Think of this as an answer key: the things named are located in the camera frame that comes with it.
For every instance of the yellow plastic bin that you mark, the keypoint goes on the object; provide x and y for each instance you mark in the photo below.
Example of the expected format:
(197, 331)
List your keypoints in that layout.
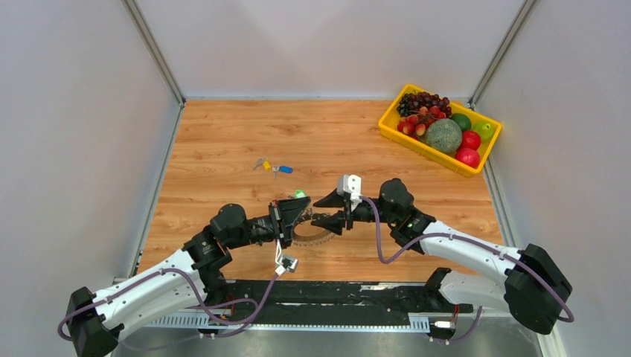
(388, 128)

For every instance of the light green apple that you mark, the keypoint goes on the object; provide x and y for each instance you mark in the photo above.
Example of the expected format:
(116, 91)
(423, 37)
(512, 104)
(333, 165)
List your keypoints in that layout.
(485, 130)

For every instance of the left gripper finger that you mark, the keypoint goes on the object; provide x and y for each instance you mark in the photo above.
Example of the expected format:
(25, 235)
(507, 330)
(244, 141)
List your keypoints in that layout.
(288, 234)
(292, 209)

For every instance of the red apple upper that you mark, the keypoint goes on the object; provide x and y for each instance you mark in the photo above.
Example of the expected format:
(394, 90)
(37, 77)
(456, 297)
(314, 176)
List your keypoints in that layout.
(470, 140)

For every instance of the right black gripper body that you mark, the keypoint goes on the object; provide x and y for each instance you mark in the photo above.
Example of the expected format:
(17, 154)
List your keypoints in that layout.
(351, 213)

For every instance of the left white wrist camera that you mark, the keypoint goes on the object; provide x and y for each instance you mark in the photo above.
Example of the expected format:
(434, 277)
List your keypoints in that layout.
(283, 262)

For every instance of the green netted melon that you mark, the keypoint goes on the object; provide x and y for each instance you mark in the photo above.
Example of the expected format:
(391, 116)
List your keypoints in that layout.
(444, 135)

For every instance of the green tag key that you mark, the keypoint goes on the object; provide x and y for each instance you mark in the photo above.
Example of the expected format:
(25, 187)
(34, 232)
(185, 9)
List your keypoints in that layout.
(299, 193)

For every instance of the red apple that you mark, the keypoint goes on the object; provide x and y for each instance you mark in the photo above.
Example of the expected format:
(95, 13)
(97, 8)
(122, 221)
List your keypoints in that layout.
(468, 156)
(470, 140)

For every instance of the yellow tag key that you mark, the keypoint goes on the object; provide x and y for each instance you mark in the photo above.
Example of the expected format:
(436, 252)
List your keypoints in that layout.
(263, 163)

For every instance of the red apple lower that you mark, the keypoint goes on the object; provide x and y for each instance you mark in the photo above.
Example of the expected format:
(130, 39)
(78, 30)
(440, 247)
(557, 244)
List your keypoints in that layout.
(468, 156)

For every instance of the dark green lime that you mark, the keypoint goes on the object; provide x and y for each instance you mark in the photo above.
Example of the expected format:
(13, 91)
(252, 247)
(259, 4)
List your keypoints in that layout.
(462, 121)

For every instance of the dark grape bunch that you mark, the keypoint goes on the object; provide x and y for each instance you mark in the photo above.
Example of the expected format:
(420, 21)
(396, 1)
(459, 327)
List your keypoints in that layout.
(422, 102)

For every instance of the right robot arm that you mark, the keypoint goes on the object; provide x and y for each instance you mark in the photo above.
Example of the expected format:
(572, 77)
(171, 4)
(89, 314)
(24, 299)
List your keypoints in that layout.
(525, 283)

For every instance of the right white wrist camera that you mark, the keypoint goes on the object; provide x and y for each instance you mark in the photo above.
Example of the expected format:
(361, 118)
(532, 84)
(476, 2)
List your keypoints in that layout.
(349, 187)

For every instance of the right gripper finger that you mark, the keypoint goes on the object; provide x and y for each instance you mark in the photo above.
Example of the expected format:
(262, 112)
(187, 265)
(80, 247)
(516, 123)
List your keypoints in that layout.
(333, 223)
(333, 200)

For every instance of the red cherry bunch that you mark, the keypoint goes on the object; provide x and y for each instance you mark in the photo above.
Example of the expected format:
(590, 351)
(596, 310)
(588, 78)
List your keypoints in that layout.
(415, 122)

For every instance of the blue tag key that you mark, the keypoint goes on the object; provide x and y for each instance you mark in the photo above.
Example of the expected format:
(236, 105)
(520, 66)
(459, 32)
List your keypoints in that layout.
(281, 169)

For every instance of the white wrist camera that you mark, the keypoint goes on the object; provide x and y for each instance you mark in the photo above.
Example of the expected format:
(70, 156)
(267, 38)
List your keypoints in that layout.
(283, 262)
(349, 187)

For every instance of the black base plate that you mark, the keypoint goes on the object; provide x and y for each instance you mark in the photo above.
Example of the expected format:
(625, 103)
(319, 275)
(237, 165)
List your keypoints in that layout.
(332, 303)

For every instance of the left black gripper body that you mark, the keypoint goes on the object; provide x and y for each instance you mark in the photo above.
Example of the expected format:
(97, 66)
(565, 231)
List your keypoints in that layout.
(275, 218)

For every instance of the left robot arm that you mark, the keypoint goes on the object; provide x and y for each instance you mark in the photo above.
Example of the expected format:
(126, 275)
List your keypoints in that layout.
(97, 322)

